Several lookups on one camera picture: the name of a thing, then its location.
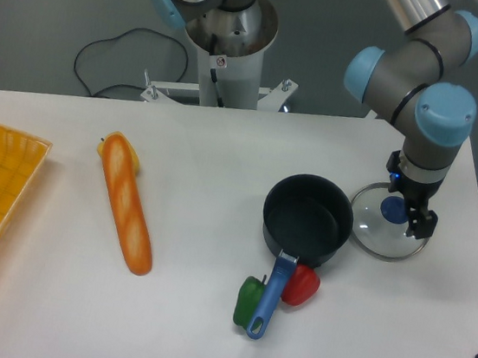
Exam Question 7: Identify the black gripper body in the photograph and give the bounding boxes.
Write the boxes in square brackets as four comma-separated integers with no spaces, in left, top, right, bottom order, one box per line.
[386,150,445,218]

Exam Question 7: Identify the long orange baguette bread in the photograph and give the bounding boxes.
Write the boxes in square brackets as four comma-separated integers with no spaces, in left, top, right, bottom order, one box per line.
[101,136,153,276]

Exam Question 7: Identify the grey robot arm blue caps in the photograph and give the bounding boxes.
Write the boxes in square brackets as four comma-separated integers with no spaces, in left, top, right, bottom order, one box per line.
[151,0,478,239]

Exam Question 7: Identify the glass lid with blue knob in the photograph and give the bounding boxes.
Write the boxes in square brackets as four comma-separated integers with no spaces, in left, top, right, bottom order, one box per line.
[351,182,429,262]

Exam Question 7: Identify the red bell pepper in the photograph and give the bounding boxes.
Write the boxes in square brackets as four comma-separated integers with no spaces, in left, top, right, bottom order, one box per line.
[281,264,320,307]

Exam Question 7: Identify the green bell pepper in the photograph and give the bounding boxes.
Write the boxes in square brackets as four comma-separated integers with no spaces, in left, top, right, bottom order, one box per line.
[232,277,266,328]

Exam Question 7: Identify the yellow bell pepper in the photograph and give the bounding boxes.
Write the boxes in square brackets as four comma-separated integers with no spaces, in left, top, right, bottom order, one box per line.
[97,131,140,174]

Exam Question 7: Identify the dark pot with blue handle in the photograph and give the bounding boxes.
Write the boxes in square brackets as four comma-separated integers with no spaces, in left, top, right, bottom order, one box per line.
[246,173,354,340]

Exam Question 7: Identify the black cable on floor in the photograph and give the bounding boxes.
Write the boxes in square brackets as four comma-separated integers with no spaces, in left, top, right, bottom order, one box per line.
[70,20,193,108]

